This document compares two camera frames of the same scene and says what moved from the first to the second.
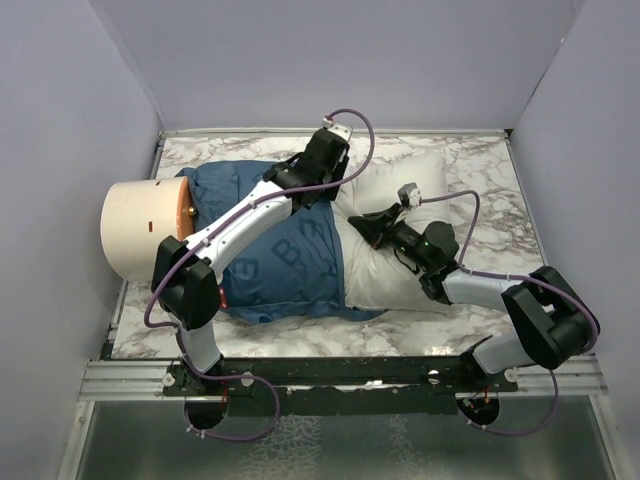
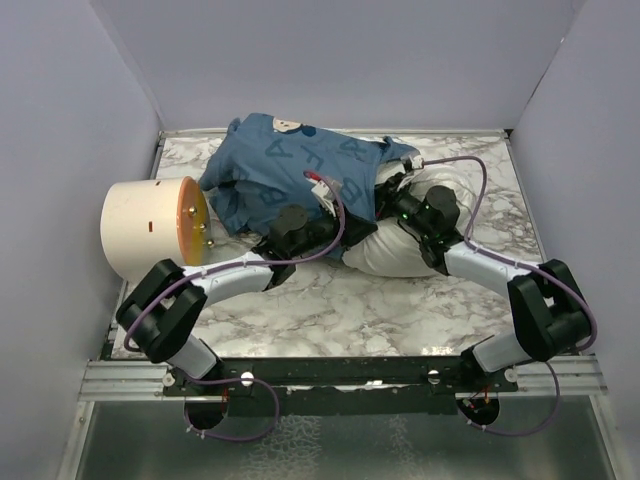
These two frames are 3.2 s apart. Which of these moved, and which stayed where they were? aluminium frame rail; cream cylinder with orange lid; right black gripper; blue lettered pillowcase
Moved: blue lettered pillowcase; right black gripper
Stayed: aluminium frame rail; cream cylinder with orange lid
